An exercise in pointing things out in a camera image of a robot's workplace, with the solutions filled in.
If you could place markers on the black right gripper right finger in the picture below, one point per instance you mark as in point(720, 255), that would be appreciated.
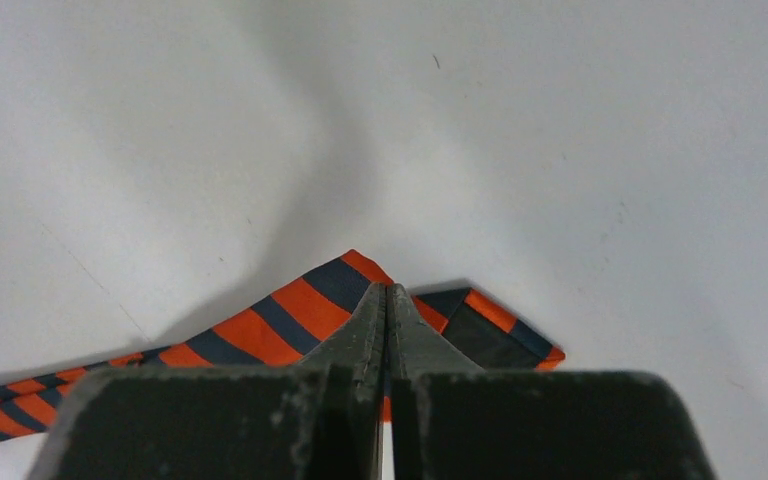
point(452, 419)

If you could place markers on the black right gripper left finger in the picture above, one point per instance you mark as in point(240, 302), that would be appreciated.
point(318, 418)

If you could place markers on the orange navy striped tie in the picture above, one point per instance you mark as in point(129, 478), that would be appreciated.
point(289, 323)

